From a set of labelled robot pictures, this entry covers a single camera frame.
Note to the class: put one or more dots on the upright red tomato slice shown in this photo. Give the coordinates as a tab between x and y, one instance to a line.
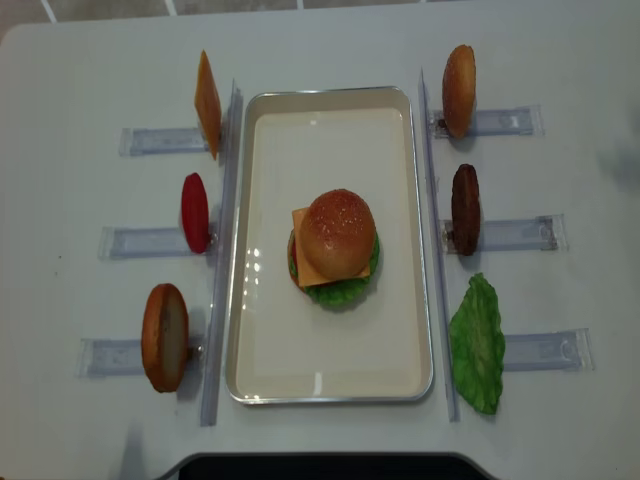
195	214

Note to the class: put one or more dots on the clear long rail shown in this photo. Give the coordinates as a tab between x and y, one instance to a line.
438	255
224	258

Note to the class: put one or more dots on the clear holder bottom right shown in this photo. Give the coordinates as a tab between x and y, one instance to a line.
568	350

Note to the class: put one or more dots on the clear holder top left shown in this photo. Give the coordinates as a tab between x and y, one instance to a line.
141	142

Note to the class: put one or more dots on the clear long rail left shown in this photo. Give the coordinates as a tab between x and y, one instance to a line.
224	258

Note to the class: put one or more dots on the orange cheese slice on stack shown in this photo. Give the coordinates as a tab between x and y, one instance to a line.
300	250

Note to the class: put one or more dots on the clear holder middle left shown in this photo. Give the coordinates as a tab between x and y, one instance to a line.
136	243

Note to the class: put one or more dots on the green lettuce leaf on stack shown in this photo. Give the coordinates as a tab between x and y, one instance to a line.
340	294

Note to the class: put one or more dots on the black object at bottom edge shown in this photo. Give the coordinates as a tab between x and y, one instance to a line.
329	466

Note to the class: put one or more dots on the clear holder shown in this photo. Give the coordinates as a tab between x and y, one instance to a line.
100	358
136	243
519	121
568	350
141	142
541	233

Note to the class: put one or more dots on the upright orange cheese slice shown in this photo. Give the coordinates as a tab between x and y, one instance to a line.
207	105

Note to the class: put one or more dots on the upright bottom bun left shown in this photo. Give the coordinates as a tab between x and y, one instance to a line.
164	338

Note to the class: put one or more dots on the upright green lettuce leaf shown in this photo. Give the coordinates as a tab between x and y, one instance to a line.
478	346

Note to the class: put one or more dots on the clear holder middle right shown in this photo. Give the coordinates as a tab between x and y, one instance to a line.
541	233

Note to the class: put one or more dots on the clear long rail right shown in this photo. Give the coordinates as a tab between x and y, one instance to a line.
438	255

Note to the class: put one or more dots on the bun sesame one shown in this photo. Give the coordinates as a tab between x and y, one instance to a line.
346	204
459	90

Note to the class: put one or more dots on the clear holder bottom left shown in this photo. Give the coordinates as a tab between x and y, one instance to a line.
100	358

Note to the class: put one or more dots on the red tomato slice on stack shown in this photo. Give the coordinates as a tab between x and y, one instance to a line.
293	254

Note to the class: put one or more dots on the upright brown meat patty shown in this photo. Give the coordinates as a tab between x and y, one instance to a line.
466	212

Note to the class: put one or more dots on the white rectangular metal tray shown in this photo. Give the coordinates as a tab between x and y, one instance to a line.
282	346

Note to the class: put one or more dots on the clear holder top right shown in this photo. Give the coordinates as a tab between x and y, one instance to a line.
519	121

